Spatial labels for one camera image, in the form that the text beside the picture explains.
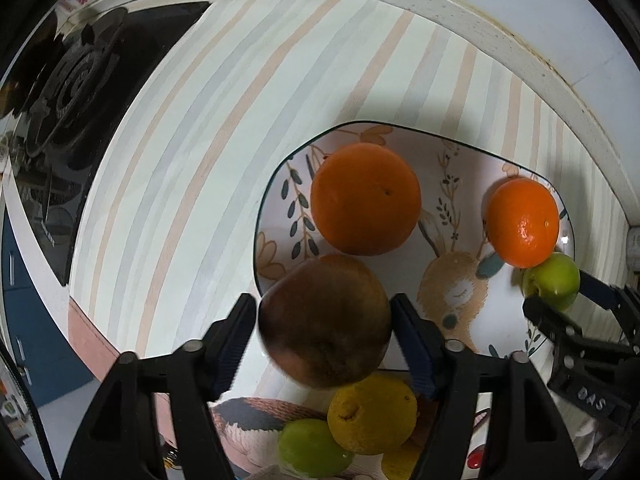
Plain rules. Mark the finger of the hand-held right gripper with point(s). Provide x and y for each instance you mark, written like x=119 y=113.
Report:
x=597 y=289
x=547 y=316

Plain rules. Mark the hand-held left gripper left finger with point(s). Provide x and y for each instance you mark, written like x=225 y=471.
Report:
x=234 y=347

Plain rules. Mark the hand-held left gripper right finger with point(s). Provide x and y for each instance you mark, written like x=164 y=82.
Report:
x=416 y=352

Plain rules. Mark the small green apple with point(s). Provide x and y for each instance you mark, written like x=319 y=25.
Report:
x=310 y=447
x=555 y=280

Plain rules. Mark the brownish red apple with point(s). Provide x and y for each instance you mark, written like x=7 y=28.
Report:
x=325 y=320

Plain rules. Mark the floral rabbit print plate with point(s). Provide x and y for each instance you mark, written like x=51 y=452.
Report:
x=450 y=240

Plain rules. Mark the white cloth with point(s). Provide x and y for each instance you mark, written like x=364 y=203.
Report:
x=595 y=447

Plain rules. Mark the yellow lemon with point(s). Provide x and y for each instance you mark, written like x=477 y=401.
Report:
x=402 y=462
x=372 y=412

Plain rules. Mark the small glossy orange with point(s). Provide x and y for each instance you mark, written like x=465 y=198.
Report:
x=520 y=220

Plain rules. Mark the large orange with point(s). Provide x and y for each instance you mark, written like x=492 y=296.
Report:
x=365 y=200

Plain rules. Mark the striped table mat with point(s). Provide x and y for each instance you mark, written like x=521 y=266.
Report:
x=210 y=160

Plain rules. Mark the blue cabinet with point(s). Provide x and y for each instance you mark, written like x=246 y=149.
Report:
x=30 y=320

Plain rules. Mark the black gas stove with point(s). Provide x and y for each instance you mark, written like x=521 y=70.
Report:
x=85 y=90

